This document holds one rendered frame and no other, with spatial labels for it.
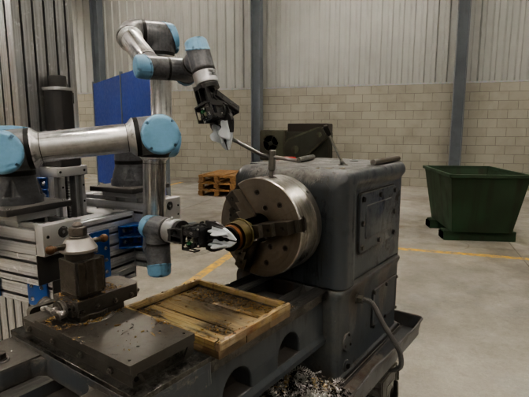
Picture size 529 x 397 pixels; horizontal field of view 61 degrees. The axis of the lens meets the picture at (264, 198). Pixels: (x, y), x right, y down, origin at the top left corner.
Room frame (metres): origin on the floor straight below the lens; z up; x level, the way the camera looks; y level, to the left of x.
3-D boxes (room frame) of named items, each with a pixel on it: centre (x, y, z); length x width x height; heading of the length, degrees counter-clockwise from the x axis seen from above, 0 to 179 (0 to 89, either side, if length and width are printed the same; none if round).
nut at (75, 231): (0.96, 0.41, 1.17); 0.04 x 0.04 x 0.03
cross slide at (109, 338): (0.93, 0.36, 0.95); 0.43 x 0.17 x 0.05; 54
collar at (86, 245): (0.96, 0.41, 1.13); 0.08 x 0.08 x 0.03
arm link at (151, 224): (1.38, 0.34, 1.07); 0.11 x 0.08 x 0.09; 54
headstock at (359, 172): (1.75, -0.23, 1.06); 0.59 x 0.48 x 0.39; 144
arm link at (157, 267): (1.40, 0.34, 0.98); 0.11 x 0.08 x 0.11; 20
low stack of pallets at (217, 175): (9.70, 0.83, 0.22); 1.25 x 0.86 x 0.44; 165
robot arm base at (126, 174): (1.81, 0.55, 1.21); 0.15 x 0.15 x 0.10
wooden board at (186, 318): (1.18, 0.16, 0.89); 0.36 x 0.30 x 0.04; 54
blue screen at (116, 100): (7.92, 2.47, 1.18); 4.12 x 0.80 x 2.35; 33
